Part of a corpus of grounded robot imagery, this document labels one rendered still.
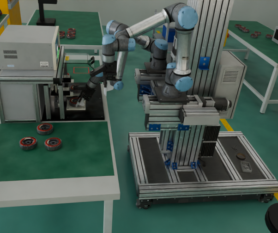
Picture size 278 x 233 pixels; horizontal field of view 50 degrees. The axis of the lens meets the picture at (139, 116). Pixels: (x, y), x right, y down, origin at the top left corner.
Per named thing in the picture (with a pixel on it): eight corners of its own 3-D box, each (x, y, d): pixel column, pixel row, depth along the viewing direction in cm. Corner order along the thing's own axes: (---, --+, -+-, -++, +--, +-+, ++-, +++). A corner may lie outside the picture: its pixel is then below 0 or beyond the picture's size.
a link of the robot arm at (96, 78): (107, 74, 235) (99, 72, 228) (99, 85, 239) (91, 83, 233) (102, 68, 239) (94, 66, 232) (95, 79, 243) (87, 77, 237)
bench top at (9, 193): (100, 59, 358) (100, 55, 356) (119, 199, 174) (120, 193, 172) (10, 58, 340) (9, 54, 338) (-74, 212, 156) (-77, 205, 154)
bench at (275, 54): (246, 58, 616) (257, 21, 577) (317, 114, 432) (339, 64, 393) (205, 57, 600) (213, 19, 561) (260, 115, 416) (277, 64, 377)
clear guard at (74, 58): (93, 59, 274) (93, 53, 271) (94, 70, 254) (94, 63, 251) (56, 58, 268) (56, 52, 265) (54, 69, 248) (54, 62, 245)
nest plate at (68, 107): (85, 101, 255) (85, 99, 255) (85, 110, 243) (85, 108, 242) (67, 101, 253) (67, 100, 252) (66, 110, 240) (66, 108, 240)
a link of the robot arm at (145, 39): (156, 55, 263) (113, 37, 221) (145, 50, 272) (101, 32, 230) (162, 42, 261) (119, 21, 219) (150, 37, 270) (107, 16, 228)
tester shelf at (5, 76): (64, 51, 269) (64, 45, 267) (59, 83, 212) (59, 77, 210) (12, 49, 261) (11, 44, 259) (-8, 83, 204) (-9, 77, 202)
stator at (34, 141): (38, 148, 200) (38, 144, 198) (21, 151, 195) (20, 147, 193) (36, 138, 208) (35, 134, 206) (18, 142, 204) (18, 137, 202)
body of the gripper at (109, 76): (116, 82, 184) (117, 63, 178) (102, 82, 183) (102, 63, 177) (115, 76, 191) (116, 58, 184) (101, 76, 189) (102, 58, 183)
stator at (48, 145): (63, 141, 209) (63, 136, 207) (60, 151, 199) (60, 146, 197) (46, 140, 207) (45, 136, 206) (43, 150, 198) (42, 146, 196)
